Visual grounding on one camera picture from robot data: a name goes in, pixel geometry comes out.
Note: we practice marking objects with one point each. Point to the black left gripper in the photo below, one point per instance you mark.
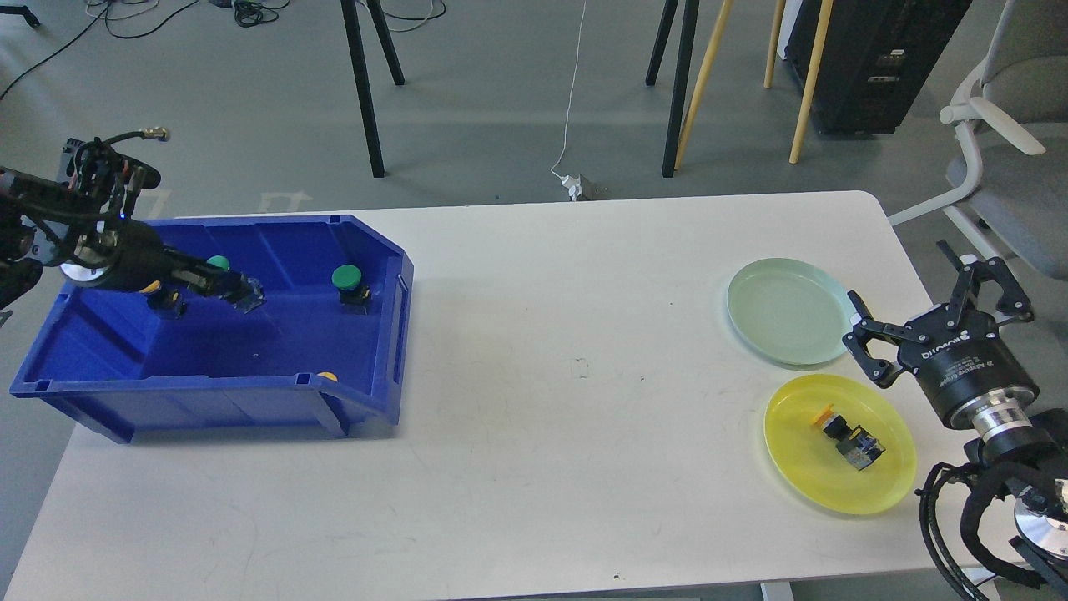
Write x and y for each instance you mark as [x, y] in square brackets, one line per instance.
[142, 261]

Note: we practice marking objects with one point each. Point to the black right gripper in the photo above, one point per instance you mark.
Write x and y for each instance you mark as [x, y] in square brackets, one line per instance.
[968, 367]

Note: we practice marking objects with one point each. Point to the yellow push button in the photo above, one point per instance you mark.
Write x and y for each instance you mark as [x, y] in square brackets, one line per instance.
[858, 447]

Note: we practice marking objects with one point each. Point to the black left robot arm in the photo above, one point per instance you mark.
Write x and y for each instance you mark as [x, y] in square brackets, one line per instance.
[83, 223]

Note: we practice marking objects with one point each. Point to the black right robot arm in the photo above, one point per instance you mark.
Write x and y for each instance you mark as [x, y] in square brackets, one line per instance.
[1013, 520]

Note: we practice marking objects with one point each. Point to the green push button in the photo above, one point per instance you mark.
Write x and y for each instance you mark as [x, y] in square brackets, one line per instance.
[353, 293]

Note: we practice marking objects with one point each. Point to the yellow plate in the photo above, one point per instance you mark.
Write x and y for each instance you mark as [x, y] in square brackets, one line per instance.
[808, 461]

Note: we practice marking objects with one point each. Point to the light green plate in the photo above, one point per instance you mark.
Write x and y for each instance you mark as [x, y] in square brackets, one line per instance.
[789, 312]

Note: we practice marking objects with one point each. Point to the blue plastic bin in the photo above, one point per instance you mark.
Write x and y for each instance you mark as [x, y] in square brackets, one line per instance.
[104, 359]

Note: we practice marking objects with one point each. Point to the white office chair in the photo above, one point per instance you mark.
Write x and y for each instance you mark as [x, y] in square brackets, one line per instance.
[1007, 185]

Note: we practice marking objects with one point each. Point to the black computer tower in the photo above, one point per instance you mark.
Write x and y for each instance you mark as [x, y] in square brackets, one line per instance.
[877, 55]

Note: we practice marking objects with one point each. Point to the black stool legs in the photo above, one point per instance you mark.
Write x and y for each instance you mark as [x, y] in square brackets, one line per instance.
[680, 84]

